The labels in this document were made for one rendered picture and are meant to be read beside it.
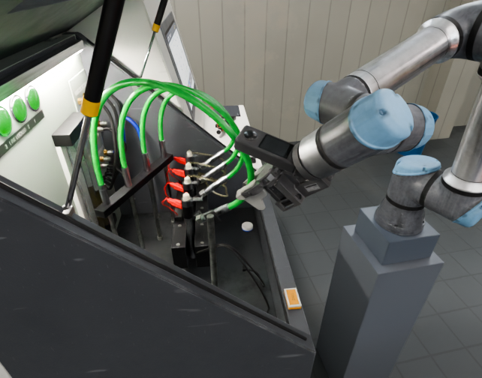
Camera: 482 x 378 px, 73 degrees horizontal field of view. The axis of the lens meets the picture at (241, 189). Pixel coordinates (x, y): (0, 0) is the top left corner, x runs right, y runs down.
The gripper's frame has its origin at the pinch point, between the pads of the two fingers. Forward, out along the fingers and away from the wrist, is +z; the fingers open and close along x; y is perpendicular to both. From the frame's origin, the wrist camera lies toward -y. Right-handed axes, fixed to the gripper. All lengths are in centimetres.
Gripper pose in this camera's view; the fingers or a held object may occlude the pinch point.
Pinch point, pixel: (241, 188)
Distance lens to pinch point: 69.1
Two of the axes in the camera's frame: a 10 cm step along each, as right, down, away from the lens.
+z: -5.3, 3.2, 7.9
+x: 4.7, -6.6, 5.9
